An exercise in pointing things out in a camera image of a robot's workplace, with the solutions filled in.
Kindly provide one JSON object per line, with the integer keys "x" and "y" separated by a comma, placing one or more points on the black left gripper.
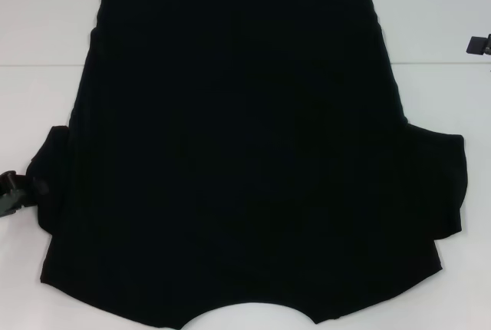
{"x": 9, "y": 203}

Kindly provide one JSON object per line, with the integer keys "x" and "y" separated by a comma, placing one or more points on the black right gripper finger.
{"x": 476, "y": 45}

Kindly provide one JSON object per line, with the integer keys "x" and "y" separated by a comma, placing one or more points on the black t-shirt with white print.
{"x": 249, "y": 153}

